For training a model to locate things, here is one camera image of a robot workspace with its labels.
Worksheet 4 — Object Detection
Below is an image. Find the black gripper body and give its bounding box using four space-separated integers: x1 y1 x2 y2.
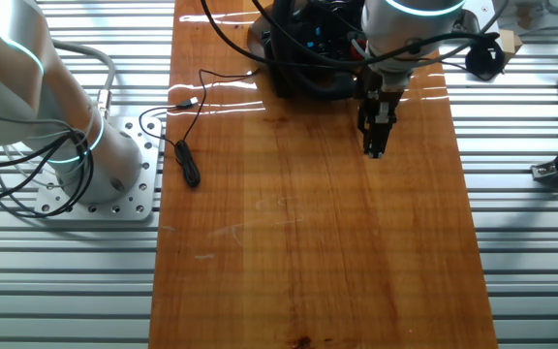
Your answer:
357 86 404 122

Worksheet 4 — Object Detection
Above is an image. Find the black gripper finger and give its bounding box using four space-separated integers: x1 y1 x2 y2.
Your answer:
370 118 396 160
359 118 374 155

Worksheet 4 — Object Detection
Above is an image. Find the black steering wheel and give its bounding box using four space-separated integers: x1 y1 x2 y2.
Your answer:
269 0 368 102

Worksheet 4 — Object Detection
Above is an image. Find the black wheel base housing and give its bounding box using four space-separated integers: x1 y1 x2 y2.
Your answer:
247 12 285 98

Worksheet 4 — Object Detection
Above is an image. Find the wooden board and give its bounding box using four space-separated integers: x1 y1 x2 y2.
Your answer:
147 0 499 349

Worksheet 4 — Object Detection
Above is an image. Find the small wooden block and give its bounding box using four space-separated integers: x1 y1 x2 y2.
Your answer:
499 28 524 54

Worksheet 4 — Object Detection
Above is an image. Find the silver robot mounting plate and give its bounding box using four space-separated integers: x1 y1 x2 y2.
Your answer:
34 115 164 223

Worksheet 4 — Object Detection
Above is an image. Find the grey conduit with connector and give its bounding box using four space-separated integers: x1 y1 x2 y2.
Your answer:
50 39 117 120

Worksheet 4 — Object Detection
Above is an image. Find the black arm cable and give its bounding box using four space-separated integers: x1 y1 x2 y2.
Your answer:
200 0 508 82

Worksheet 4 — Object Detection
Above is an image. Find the small aluminium bracket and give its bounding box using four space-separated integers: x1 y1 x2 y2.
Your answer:
530 163 558 184

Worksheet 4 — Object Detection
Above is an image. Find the black USB cable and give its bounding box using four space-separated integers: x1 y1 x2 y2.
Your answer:
138 67 261 189

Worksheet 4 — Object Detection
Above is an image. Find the black base cable bundle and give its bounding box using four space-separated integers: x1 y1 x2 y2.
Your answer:
0 130 95 219

